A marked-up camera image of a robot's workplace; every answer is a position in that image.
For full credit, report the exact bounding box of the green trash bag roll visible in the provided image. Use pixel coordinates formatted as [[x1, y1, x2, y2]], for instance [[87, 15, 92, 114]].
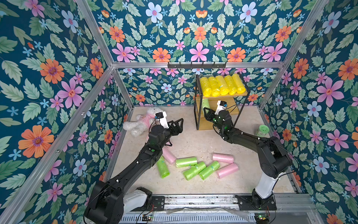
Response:
[[183, 161, 207, 181], [175, 157, 198, 168], [156, 156, 170, 179], [201, 99, 211, 111], [199, 161, 220, 180]]

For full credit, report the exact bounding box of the wooden shelf with black frame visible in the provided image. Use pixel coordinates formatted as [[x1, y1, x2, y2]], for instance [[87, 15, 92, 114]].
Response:
[[194, 74, 250, 130]]

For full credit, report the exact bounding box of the yellow trash bag roll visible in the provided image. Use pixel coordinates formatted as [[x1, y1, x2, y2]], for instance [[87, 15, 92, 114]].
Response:
[[215, 75, 229, 96], [224, 75, 237, 96], [200, 77, 212, 97], [208, 76, 221, 97], [232, 74, 246, 94]]

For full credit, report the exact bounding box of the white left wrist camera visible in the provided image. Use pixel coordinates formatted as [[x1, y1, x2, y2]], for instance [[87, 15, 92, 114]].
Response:
[[155, 111, 169, 129]]

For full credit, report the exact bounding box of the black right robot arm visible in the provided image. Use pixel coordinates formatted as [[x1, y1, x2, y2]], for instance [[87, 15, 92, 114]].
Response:
[[203, 108, 293, 208]]

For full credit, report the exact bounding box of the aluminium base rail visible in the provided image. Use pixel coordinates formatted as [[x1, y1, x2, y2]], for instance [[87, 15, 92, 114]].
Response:
[[118, 193, 324, 224]]

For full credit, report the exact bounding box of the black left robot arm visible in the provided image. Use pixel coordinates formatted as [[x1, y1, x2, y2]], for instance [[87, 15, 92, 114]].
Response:
[[84, 118, 184, 224]]

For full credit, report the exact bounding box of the white pink plush toy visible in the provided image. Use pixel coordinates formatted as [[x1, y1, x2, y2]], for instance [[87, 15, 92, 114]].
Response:
[[123, 107, 164, 137]]

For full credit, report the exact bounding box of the pink trash bag roll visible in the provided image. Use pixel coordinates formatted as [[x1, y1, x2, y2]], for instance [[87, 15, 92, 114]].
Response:
[[216, 163, 239, 179], [212, 153, 234, 164], [162, 147, 177, 165]]

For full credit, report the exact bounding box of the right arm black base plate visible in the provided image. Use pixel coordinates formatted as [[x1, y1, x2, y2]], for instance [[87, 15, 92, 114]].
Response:
[[235, 195, 277, 211]]

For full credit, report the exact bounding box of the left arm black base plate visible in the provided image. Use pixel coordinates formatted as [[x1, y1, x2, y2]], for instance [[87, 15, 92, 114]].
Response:
[[134, 187, 166, 211]]

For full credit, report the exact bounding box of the black wall hook rail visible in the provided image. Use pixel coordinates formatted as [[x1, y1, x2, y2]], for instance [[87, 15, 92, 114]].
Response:
[[167, 62, 227, 70]]

